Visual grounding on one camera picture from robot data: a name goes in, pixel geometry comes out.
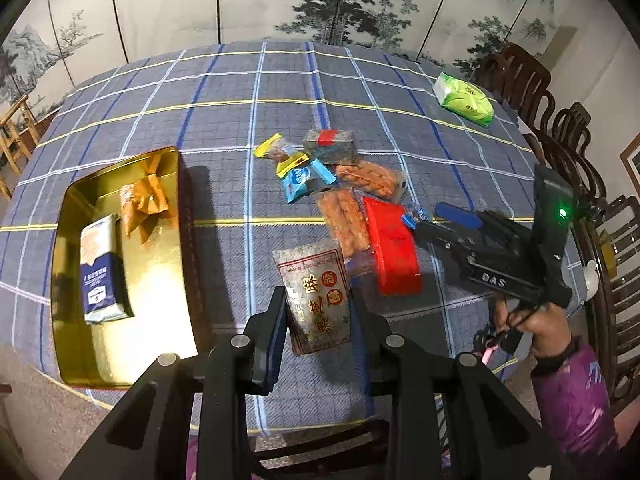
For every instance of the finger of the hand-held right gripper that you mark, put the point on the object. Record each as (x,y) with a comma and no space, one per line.
(430,232)
(455,212)

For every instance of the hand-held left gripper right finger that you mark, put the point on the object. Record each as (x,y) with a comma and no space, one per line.
(372,332)

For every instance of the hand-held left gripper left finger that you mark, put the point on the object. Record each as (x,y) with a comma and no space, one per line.
(276,332)

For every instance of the red snack packet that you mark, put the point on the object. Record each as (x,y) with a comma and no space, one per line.
(392,245)

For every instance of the clear orange cracker packet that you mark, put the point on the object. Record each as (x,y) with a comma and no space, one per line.
(370,180)

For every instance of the clear sausage packet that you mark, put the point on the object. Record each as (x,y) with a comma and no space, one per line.
(342,220)

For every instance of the small blue snack packet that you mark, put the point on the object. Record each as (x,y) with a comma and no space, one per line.
(322,172)

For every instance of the gold tin box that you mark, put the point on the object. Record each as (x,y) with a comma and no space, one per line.
(160,285)

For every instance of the dark cake packet red band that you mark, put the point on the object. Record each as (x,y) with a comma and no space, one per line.
(330,145)

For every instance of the light blue round-logo packet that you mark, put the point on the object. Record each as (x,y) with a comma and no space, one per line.
(299,182)

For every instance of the yellow snack packet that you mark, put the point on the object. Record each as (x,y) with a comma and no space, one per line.
(277,149)

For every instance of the blue white snack packet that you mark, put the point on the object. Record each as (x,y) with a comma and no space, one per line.
(102,270)

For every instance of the orange snack packet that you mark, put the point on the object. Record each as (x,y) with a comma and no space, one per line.
(142,200)

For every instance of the person's right hand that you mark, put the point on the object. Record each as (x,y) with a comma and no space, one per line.
(547,330)

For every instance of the white cup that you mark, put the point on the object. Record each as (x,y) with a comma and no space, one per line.
(590,277)

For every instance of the dark carved wooden chair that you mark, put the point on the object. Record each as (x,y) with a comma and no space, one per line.
(622,300)
(575,145)
(520,77)

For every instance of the green tissue pack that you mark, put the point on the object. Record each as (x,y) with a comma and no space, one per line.
(465,97)

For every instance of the person's purple clothing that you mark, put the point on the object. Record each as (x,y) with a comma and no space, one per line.
(192,462)

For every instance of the framed picture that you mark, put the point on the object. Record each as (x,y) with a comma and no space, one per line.
(632,160)

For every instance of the blue plaid tablecloth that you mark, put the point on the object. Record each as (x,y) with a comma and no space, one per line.
(225,100)

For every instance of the painted folding screen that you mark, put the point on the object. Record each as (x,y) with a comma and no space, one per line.
(250,0)

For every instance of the log wooden chair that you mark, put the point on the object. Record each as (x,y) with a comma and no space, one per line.
(15,135)

